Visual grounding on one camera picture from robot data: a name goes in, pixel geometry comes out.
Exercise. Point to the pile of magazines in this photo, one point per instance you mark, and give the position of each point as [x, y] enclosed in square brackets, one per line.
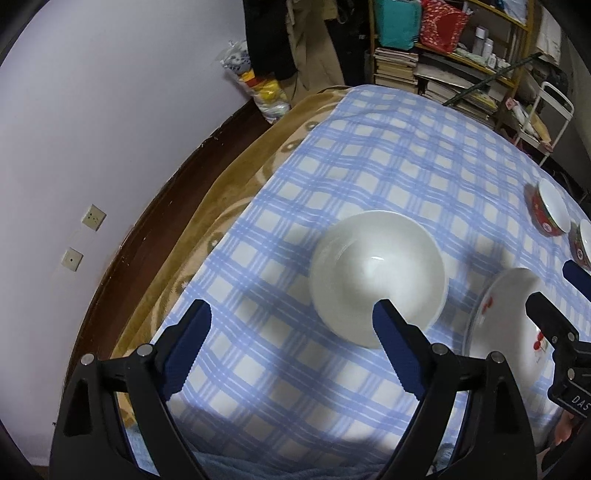
[457, 87]

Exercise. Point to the black pole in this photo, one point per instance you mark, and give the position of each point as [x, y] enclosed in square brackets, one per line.
[494, 79]

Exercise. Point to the wall socket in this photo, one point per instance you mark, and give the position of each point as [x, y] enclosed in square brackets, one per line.
[93, 217]
[72, 259]

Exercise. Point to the stack of books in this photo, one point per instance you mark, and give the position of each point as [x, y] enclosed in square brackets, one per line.
[395, 69]

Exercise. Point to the white cherry-print plate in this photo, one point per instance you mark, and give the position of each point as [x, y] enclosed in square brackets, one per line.
[503, 318]

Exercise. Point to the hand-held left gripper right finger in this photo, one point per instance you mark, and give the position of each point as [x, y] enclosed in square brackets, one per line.
[399, 355]

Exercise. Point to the floral curtain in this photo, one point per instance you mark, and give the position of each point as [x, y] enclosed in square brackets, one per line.
[549, 37]

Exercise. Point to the person's right hand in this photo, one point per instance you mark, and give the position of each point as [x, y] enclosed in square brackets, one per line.
[567, 429]

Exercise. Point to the red patterned bowl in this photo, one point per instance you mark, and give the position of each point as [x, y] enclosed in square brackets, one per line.
[551, 205]

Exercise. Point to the clear bag with yellow items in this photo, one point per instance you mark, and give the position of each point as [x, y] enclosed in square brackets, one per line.
[258, 87]

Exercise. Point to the black hanging garment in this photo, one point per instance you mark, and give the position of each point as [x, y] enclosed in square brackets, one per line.
[268, 37]

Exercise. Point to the plain white bowl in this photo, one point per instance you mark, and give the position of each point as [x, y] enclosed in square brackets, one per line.
[369, 258]

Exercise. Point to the beige hanging trousers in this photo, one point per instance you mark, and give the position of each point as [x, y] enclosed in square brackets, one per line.
[318, 46]

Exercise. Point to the brown flowered blanket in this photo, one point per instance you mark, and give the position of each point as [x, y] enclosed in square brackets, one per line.
[221, 184]

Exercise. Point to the wooden shelf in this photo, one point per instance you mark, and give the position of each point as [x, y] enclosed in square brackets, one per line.
[512, 41]

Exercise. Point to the teal bag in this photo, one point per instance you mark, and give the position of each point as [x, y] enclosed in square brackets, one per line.
[397, 23]

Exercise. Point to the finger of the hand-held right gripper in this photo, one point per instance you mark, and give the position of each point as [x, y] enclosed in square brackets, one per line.
[579, 279]
[554, 323]

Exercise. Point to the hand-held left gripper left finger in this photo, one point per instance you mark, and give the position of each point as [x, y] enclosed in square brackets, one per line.
[184, 355]

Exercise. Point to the red bowl with inside print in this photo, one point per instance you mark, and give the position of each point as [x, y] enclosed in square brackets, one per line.
[582, 244]

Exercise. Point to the blue checked tablecloth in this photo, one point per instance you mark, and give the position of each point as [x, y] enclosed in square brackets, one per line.
[346, 161]

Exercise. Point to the white bottle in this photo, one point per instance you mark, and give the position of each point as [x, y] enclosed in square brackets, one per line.
[488, 47]
[480, 40]

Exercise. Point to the white trolley cart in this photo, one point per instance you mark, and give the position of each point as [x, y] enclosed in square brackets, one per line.
[561, 106]

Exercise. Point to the red patterned bag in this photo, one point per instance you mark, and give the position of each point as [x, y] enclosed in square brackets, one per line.
[443, 25]

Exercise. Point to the dark wooden bed frame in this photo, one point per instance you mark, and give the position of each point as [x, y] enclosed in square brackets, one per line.
[152, 217]

